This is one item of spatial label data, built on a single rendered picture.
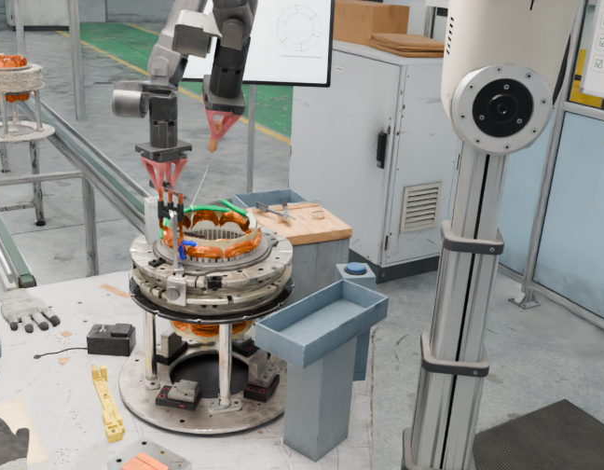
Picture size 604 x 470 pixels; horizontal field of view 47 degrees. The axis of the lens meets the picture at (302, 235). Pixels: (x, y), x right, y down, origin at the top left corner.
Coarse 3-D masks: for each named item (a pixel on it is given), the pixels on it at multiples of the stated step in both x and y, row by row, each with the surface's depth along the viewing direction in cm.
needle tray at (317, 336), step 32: (352, 288) 135; (288, 320) 125; (320, 320) 128; (352, 320) 122; (288, 352) 115; (320, 352) 116; (352, 352) 128; (288, 384) 128; (320, 384) 123; (288, 416) 130; (320, 416) 125; (320, 448) 128
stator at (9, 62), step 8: (0, 56) 324; (8, 56) 325; (16, 56) 324; (0, 64) 310; (8, 64) 311; (16, 64) 313; (24, 64) 318; (8, 96) 316; (16, 96) 317; (24, 96) 321
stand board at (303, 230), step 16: (304, 208) 172; (320, 208) 173; (272, 224) 161; (288, 224) 162; (304, 224) 162; (320, 224) 163; (336, 224) 163; (288, 240) 155; (304, 240) 157; (320, 240) 159
